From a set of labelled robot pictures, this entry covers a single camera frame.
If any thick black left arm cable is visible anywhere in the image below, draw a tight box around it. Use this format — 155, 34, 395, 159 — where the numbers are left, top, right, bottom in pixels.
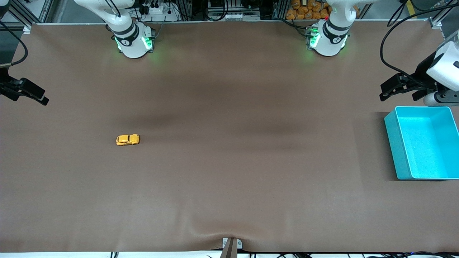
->
380, 2, 459, 90

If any thin black cable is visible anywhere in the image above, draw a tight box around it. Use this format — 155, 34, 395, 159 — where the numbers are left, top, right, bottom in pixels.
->
387, 0, 417, 28

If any metal mat clamp bracket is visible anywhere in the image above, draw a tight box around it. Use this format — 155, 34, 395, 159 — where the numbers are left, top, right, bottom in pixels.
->
219, 237, 243, 258

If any brown table mat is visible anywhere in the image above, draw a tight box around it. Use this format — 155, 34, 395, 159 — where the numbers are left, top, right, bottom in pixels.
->
0, 21, 459, 253

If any orange snack bags pile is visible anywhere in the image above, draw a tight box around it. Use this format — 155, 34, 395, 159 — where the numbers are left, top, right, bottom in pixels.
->
285, 0, 360, 20

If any aluminium frame profile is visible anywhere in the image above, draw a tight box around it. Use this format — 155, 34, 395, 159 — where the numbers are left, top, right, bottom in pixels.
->
6, 0, 55, 28

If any grey electronics box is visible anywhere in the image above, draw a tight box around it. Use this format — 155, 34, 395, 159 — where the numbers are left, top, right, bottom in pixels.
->
207, 0, 261, 22

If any white power strip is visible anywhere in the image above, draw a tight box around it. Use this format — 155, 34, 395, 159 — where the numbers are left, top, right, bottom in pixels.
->
141, 3, 167, 15

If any yellow beetle toy car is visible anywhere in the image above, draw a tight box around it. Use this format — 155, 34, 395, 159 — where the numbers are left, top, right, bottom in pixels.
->
115, 134, 140, 146

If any turquoise plastic bin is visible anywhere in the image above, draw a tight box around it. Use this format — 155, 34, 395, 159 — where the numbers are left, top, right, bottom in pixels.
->
384, 106, 459, 181

